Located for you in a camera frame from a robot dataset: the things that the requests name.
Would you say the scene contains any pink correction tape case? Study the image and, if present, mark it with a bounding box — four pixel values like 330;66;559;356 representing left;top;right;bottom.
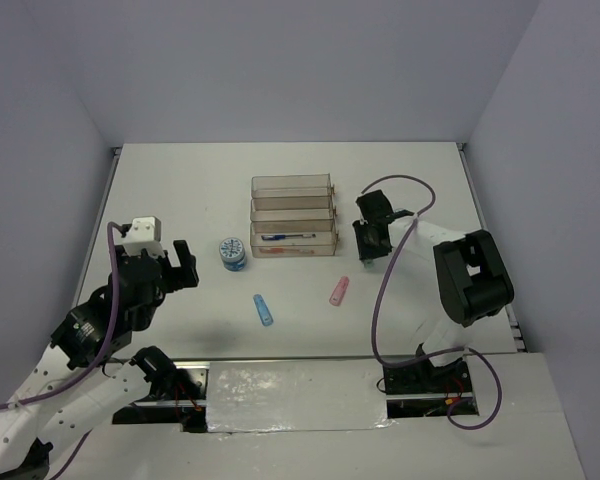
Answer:
329;276;350;306

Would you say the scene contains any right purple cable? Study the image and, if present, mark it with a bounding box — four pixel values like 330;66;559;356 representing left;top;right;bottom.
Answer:
361;174;504;431

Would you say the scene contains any blue pen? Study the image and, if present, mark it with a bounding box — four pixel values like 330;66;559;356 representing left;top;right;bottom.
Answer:
260;233;316;242

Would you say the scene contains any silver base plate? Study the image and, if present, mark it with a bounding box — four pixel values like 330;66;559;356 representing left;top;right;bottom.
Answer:
112;359;478;434

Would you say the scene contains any red pen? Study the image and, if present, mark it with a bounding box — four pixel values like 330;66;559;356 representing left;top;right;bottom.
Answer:
258;247;315;256

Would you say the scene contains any clear tiered organizer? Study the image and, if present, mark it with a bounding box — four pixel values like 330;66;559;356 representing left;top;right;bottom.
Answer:
249;173;338;258

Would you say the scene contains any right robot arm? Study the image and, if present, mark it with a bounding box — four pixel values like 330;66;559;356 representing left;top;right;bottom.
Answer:
353;189;514;391

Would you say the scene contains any blue correction tape case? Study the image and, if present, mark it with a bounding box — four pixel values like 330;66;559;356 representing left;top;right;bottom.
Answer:
253;294;274;327

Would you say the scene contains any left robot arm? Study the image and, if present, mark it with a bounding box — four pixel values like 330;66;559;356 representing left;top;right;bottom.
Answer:
0;240;201;479

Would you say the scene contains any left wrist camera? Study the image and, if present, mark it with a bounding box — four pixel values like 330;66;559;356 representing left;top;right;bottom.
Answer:
121;216;163;258

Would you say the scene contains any blue jar left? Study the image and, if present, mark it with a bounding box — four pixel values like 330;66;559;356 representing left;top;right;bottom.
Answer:
219;237;247;272

